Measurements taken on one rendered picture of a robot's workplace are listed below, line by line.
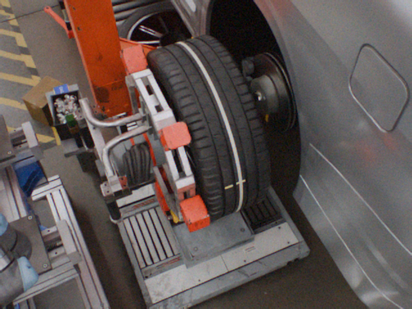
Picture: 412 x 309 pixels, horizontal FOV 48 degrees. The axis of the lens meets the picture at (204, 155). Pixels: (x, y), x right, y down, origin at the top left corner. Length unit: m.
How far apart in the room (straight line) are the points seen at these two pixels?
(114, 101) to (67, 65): 1.21
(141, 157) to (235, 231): 0.89
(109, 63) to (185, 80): 0.63
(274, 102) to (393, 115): 0.81
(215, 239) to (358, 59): 1.31
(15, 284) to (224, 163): 0.67
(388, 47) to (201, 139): 0.63
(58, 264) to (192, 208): 0.50
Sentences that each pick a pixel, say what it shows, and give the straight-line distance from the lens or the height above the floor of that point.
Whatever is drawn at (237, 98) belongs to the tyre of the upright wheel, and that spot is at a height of 1.14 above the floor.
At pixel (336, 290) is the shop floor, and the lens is 2.41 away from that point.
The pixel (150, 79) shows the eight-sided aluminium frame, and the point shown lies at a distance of 1.55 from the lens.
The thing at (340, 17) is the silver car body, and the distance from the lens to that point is 1.12.
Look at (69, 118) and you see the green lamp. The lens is 2.12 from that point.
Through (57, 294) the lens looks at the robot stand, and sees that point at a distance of 2.22.
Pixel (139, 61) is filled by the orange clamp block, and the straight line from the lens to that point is 1.66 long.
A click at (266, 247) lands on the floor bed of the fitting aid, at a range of 2.35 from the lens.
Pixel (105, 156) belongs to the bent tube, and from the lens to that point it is 1.50.
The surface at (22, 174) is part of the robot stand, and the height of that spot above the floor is 0.68.
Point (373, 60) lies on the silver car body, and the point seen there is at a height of 1.52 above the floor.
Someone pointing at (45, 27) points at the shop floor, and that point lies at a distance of 3.71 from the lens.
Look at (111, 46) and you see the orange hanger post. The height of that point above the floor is 0.94.
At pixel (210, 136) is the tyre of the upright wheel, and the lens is 1.41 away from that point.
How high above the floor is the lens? 2.21
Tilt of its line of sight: 55 degrees down
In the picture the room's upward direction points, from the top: 2 degrees counter-clockwise
